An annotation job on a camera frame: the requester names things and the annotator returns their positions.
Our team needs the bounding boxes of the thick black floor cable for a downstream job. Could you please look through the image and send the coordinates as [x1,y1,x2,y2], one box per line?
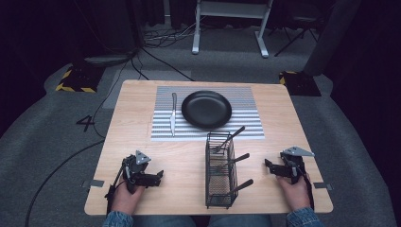
[25,139,106,227]

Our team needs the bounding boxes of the dark-handled cutlery piece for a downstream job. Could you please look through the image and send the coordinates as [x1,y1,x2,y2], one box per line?
[220,178,254,199]
[217,152,251,173]

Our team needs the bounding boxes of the black yellow striped stand base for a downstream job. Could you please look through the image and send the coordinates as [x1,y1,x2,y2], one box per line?
[278,70,323,97]
[55,63,106,94]

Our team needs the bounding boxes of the left gripper black strap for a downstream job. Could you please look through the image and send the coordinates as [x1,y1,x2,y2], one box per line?
[104,163,127,216]

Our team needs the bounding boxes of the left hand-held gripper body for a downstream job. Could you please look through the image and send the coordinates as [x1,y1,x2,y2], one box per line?
[121,149,152,195]

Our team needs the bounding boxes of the white metal table frame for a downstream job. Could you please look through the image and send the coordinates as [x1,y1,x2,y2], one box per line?
[191,0,274,59]

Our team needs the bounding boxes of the dark grey pillar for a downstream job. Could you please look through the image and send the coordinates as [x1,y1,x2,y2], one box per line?
[303,0,362,77]

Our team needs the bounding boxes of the person's right hand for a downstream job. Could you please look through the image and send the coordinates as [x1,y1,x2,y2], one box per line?
[276,174,312,212]

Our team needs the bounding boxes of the black tripod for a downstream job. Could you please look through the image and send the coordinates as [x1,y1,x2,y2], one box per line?
[273,15,320,58]

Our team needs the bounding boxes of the right gripper black strap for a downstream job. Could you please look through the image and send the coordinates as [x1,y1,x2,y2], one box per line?
[302,171,316,211]

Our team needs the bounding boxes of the gripper black strap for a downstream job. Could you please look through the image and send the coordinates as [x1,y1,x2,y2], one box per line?
[302,171,316,211]
[104,163,127,216]

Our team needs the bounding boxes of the black utensils in basket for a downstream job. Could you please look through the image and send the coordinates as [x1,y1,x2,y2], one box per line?
[211,125,246,154]

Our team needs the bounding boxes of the black wire mesh cutlery basket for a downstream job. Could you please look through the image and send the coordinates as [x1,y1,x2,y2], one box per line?
[204,131,238,210]

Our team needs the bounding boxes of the silver table knife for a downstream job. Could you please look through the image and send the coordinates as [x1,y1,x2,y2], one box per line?
[169,92,179,138]

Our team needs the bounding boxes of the person's left hand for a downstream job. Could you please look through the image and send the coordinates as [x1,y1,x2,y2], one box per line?
[111,179,147,216]

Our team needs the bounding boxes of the bundle of floor cables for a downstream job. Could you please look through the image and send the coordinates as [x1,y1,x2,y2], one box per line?
[143,18,202,50]

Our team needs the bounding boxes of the thin black floor cable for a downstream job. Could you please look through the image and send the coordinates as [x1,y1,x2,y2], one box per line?
[92,46,144,140]

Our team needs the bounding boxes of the black round plate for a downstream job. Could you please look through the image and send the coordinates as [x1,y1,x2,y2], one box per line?
[181,90,234,130]

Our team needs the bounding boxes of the grey tape piece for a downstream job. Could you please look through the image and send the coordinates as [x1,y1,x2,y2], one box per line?
[81,179,105,189]
[313,182,334,191]

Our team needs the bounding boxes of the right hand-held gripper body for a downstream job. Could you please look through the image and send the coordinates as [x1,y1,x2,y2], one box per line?
[279,146,316,185]

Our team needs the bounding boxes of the grey striped placemat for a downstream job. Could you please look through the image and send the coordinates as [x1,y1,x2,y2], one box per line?
[150,85,266,142]

